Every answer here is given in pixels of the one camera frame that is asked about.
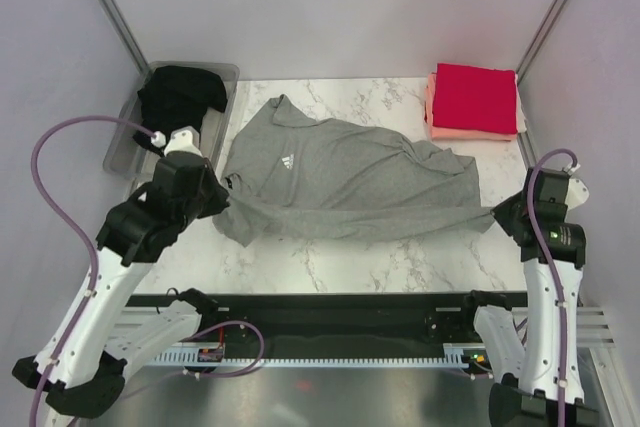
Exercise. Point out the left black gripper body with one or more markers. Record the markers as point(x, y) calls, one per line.
point(209, 201)

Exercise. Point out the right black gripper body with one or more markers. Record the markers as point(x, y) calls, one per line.
point(507, 212)

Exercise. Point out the clear plastic bin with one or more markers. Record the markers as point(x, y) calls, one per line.
point(131, 155)

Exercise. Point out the grey t shirt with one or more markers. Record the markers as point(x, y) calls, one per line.
point(291, 175)

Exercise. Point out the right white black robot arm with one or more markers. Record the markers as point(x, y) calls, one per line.
point(536, 374)

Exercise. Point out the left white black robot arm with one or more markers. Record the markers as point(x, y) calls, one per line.
point(82, 371)

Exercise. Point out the black t shirt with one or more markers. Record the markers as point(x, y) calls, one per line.
point(173, 96)

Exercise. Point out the pink folded t shirt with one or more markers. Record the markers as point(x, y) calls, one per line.
point(442, 133)

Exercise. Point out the red folded t shirt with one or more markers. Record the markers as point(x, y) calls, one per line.
point(475, 98)

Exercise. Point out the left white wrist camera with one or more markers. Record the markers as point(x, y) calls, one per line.
point(186, 139)

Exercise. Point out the white slotted cable duct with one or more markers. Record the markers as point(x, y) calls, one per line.
point(451, 356)

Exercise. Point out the left aluminium frame post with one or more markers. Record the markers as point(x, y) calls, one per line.
point(125, 34)

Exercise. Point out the aluminium frame post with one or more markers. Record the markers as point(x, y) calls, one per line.
point(125, 34)
point(549, 20)

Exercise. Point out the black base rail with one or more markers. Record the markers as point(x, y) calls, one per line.
point(341, 325)

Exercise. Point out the right aluminium frame post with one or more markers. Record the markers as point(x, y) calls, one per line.
point(549, 20)

